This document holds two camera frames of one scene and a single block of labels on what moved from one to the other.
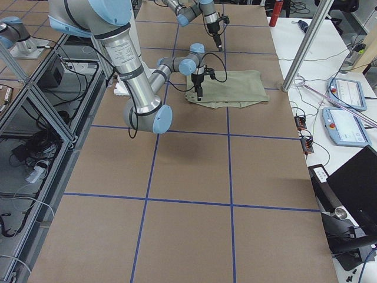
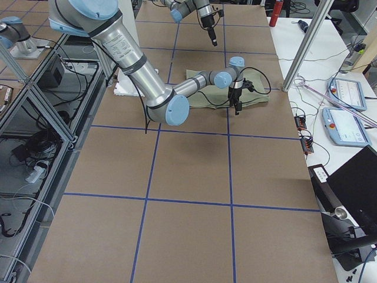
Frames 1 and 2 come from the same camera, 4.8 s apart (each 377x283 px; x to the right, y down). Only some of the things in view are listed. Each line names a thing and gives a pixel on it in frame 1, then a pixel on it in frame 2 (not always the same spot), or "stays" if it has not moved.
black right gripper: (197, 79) → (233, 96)
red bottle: (277, 7) stays
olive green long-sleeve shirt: (240, 88) stays
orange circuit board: (300, 122) stays
